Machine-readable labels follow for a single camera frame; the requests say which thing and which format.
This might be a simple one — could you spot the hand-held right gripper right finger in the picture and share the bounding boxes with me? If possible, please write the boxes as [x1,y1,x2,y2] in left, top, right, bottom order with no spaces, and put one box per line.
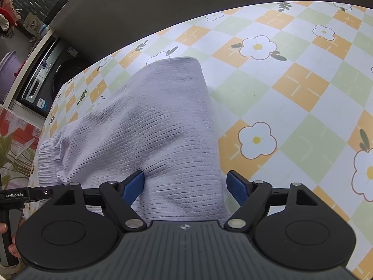
[224,170,321,231]

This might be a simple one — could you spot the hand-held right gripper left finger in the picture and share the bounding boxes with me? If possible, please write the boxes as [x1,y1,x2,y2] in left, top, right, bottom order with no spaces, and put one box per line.
[54,171,147,231]

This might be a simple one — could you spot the lavender ribbed pants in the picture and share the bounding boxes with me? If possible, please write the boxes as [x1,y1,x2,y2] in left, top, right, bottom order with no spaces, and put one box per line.
[22,57,231,225]

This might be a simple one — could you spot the person's left hand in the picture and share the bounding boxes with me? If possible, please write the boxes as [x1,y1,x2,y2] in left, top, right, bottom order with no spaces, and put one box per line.
[0,222,20,258]

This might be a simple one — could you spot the printed plant curtain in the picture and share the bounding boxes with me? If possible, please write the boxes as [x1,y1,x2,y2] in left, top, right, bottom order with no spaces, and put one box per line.
[0,105,45,190]

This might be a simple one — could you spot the floral checkered tablecloth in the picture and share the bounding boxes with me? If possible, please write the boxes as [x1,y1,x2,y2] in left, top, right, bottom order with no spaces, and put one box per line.
[29,0,373,275]

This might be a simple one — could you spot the grey washing machine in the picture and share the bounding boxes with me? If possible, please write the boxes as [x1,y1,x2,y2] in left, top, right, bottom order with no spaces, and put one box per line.
[21,37,94,119]

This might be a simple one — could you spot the white detergent bag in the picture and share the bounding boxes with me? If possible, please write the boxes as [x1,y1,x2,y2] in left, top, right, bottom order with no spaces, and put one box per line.
[23,12,44,38]

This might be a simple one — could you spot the red white hanging cloth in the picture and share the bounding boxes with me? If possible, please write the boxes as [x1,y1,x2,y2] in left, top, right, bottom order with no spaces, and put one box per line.
[0,0,22,37]

